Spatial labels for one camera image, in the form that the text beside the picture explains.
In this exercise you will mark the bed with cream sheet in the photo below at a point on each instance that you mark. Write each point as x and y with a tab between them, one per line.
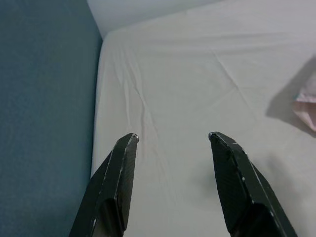
192	89

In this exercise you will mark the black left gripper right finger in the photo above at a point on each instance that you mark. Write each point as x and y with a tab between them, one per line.
242	192

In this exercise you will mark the pink pillow with orange patches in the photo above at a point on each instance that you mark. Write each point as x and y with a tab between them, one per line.
307	111

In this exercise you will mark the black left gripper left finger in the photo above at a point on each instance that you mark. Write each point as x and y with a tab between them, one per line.
108	187

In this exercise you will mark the teal upholstered headboard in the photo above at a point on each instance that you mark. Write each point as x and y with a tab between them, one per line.
44	118

